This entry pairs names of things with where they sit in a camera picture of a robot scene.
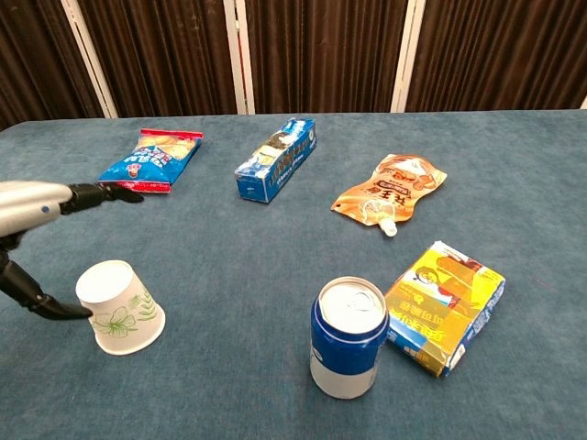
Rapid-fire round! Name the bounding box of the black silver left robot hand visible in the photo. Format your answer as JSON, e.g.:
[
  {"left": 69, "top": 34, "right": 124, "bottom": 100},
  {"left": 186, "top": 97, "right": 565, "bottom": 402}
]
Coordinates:
[{"left": 0, "top": 180, "right": 145, "bottom": 322}]

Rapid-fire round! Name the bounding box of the white paper cup green flower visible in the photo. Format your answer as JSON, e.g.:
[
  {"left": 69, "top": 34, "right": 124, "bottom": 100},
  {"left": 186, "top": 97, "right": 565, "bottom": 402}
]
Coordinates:
[{"left": 74, "top": 259, "right": 166, "bottom": 357}]

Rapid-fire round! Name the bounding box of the blue red chip bag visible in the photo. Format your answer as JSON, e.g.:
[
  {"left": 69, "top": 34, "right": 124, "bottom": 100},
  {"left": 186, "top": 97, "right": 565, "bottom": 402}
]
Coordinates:
[{"left": 97, "top": 128, "right": 205, "bottom": 194}]

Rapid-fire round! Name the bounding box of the long blue cardboard box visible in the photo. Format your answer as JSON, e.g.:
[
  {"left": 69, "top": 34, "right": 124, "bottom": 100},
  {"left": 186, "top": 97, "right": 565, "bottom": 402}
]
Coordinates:
[{"left": 234, "top": 117, "right": 318, "bottom": 204}]

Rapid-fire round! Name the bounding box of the dark brown pleated curtain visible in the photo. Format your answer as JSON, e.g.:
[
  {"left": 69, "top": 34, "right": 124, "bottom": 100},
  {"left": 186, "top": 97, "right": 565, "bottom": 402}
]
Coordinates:
[{"left": 0, "top": 0, "right": 587, "bottom": 132}]

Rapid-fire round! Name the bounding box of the blue white soda can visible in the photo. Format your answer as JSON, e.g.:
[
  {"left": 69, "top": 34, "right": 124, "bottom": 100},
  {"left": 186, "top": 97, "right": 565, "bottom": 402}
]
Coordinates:
[{"left": 309, "top": 275, "right": 391, "bottom": 400}]

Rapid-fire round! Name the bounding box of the orange spout drink pouch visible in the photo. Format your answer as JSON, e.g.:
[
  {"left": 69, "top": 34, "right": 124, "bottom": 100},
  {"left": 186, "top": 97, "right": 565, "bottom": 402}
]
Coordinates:
[{"left": 330, "top": 153, "right": 449, "bottom": 237}]

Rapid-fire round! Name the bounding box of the yellow blue snack box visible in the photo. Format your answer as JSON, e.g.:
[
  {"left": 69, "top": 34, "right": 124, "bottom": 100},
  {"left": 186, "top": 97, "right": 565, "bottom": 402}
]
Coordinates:
[{"left": 383, "top": 240, "right": 507, "bottom": 379}]

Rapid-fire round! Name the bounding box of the white partition post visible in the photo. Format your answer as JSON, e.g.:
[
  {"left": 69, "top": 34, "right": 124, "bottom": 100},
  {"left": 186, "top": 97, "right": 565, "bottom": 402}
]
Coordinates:
[
  {"left": 223, "top": 0, "right": 256, "bottom": 116},
  {"left": 390, "top": 0, "right": 427, "bottom": 114},
  {"left": 61, "top": 0, "right": 119, "bottom": 119}
]

